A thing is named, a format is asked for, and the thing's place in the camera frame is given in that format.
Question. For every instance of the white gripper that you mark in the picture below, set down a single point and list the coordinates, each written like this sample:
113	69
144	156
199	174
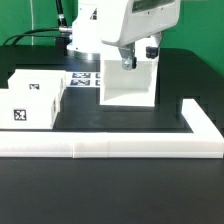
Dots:
125	21

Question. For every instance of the white drawer cabinet box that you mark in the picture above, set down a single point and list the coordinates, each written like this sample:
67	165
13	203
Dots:
120	87

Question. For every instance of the white front drawer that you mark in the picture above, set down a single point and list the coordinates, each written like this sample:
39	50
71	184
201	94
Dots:
27	110

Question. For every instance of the white drawer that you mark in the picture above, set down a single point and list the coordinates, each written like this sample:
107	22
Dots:
27	110
51	81

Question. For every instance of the white rear drawer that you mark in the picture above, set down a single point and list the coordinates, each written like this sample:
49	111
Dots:
51	81

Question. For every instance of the white fiducial marker sheet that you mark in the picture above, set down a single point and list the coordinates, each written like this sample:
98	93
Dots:
83	79

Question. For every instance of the white L-shaped fence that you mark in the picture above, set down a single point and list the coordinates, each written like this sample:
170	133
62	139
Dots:
203	141

